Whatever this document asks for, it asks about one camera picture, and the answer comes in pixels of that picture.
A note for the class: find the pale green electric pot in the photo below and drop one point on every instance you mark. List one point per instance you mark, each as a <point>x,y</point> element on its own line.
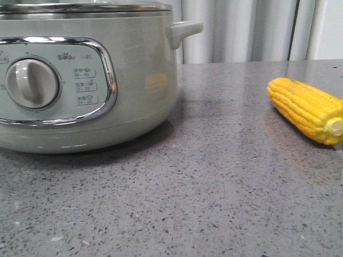
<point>116,71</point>

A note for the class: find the white curtain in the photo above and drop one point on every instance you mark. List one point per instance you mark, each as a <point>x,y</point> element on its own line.
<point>244,31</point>

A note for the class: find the yellow corn cob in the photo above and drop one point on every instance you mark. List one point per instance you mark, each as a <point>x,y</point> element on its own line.
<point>317,114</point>

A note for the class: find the glass lid with steel rim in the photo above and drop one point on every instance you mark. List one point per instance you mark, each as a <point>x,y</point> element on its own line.
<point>28,7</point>

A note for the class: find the grey timer knob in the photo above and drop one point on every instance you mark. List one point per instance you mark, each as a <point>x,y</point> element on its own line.
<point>32,83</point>

